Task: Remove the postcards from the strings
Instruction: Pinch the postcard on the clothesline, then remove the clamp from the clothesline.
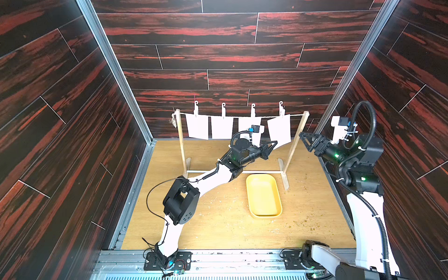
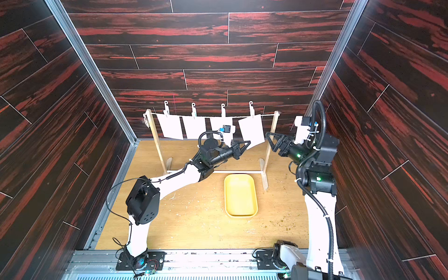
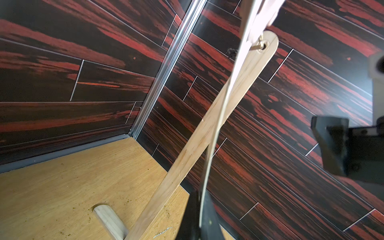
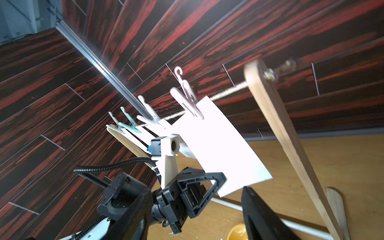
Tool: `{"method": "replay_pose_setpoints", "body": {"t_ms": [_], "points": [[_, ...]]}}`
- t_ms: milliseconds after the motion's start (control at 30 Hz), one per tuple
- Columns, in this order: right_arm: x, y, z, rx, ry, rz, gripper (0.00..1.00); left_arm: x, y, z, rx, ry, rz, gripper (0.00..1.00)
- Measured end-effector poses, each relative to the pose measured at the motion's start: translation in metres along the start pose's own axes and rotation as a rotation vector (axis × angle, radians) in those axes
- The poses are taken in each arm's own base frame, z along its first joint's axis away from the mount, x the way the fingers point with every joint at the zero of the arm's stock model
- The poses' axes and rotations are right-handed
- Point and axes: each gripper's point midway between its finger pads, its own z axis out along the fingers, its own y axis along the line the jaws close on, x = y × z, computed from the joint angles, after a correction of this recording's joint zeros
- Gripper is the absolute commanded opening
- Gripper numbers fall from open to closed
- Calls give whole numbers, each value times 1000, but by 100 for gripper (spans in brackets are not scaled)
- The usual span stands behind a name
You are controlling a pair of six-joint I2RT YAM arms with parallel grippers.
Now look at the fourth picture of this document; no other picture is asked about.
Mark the string on rack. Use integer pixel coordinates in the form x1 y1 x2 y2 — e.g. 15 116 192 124
161 59 298 122

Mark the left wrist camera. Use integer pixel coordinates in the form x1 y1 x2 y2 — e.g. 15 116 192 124
149 135 180 189

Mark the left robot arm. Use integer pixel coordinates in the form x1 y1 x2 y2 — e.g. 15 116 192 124
69 168 227 240

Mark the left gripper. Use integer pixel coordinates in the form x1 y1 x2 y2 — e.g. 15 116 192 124
153 168 227 234

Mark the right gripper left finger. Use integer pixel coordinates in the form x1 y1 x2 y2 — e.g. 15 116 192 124
102 190 154 240

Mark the wooden drying rack frame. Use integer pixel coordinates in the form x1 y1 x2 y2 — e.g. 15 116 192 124
107 60 350 240

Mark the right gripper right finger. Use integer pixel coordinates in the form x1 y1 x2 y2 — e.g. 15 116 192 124
241 187 299 240

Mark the yellow plastic tray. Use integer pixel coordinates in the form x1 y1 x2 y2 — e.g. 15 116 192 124
227 224 249 240

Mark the left corrugated cable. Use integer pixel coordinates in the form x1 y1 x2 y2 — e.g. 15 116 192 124
73 157 158 190

